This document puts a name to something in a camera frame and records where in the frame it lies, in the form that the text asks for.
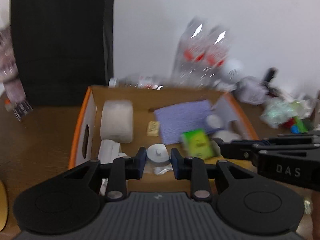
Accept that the white folding stand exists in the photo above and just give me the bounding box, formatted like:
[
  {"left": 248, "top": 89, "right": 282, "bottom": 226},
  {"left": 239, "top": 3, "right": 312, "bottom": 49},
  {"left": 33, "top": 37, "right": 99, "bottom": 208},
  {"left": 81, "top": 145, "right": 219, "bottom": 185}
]
[{"left": 97, "top": 139, "right": 128, "bottom": 197}]

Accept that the white round security tag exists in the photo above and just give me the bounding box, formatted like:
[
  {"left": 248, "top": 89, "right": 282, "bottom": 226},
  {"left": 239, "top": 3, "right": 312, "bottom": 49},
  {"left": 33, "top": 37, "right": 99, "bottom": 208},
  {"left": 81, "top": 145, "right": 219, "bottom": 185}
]
[{"left": 146, "top": 144, "right": 170, "bottom": 166}]

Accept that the left water bottle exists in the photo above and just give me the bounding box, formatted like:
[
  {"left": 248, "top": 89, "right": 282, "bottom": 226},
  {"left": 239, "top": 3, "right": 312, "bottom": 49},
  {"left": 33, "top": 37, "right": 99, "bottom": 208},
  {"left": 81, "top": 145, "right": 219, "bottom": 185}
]
[{"left": 171, "top": 16, "right": 208, "bottom": 88}]

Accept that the pink textured vase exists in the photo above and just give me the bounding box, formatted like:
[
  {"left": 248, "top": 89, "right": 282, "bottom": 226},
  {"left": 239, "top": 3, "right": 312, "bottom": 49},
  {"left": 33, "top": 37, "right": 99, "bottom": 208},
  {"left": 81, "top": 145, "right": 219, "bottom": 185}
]
[{"left": 1, "top": 25, "right": 26, "bottom": 103}]

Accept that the white round speaker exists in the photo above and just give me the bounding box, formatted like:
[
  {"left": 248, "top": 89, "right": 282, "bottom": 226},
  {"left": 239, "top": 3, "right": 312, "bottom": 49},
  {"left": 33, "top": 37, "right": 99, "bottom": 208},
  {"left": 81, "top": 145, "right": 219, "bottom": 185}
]
[{"left": 221, "top": 59, "right": 243, "bottom": 85}]

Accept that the black tag card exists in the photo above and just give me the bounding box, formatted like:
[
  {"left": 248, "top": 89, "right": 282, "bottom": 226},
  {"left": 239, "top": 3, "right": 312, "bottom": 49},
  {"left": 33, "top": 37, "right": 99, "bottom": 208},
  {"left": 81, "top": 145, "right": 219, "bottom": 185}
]
[{"left": 13, "top": 100, "right": 33, "bottom": 121}]

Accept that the white translucent container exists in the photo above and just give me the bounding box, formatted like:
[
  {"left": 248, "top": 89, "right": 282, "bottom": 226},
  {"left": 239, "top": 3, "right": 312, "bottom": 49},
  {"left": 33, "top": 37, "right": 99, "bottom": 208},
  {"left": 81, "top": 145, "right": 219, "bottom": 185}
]
[{"left": 100, "top": 100, "right": 133, "bottom": 144}]

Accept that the crumpled iridescent wrap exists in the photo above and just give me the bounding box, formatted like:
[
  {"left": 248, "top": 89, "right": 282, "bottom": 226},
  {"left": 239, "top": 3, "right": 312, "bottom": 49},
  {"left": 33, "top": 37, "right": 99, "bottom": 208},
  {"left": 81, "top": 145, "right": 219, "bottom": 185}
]
[{"left": 260, "top": 98, "right": 311, "bottom": 128}]

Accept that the yellow thermos jug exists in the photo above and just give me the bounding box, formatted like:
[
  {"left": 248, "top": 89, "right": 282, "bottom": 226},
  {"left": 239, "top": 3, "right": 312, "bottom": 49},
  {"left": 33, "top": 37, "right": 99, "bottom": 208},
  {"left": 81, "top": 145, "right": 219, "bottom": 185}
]
[{"left": 0, "top": 180, "right": 9, "bottom": 231}]

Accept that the white plush toy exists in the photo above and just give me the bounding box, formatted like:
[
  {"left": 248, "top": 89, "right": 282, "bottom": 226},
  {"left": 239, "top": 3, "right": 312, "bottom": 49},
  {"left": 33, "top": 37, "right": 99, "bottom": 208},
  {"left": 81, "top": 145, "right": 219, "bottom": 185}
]
[{"left": 212, "top": 130, "right": 242, "bottom": 142}]

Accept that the water bottle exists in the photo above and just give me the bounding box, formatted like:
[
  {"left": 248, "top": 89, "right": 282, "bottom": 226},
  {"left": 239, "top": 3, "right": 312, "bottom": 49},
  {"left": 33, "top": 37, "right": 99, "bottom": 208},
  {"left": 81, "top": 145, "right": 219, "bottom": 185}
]
[
  {"left": 204, "top": 25, "right": 232, "bottom": 87},
  {"left": 171, "top": 16, "right": 208, "bottom": 88}
]

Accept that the purple cloth pouch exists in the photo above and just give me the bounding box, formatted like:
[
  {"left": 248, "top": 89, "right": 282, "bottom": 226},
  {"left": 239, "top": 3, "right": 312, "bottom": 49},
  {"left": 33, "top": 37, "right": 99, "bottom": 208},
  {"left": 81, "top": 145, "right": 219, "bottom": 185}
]
[{"left": 154, "top": 100, "right": 221, "bottom": 145}]

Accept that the red cardboard box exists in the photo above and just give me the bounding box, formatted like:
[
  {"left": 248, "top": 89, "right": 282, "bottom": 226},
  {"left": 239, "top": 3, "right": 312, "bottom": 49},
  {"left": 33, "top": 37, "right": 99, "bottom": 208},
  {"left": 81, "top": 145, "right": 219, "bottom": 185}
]
[{"left": 68, "top": 84, "right": 260, "bottom": 196}]

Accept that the small yellow soap bar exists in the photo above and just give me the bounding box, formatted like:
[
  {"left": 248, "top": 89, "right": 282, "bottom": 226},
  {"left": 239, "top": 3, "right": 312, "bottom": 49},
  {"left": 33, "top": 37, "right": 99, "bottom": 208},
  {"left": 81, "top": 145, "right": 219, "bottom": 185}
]
[{"left": 146, "top": 121, "right": 160, "bottom": 137}]

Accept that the black upright device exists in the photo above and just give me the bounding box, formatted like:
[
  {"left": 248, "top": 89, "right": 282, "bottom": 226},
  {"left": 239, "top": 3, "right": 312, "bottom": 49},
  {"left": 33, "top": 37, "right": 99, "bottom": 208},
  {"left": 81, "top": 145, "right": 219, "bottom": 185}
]
[{"left": 261, "top": 67, "right": 278, "bottom": 87}]

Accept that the white patterned tin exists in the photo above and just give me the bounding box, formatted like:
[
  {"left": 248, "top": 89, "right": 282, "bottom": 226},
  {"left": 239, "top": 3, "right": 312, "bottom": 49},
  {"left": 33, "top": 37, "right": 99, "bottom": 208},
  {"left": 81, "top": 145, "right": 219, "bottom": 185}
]
[{"left": 234, "top": 76, "right": 268, "bottom": 105}]

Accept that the black paper bag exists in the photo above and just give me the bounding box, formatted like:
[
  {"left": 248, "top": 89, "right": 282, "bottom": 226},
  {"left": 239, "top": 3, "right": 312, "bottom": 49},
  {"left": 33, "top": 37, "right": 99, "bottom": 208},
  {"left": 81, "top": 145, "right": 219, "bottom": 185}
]
[{"left": 10, "top": 0, "right": 114, "bottom": 106}]

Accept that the right water bottle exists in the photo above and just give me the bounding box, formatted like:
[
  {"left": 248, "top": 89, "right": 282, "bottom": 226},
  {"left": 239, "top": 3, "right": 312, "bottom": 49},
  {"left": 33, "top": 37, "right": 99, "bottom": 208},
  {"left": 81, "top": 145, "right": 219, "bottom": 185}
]
[{"left": 204, "top": 25, "right": 232, "bottom": 87}]

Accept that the green plastic item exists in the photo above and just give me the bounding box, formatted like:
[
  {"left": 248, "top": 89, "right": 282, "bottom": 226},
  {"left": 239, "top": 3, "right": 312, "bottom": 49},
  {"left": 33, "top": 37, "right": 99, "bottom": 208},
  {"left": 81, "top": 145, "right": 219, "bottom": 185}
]
[{"left": 290, "top": 116, "right": 308, "bottom": 134}]

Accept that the green tissue pack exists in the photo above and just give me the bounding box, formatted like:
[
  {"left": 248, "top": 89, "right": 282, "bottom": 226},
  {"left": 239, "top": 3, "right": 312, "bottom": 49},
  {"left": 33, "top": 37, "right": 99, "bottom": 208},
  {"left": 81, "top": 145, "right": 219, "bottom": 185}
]
[{"left": 181, "top": 129, "right": 215, "bottom": 160}]

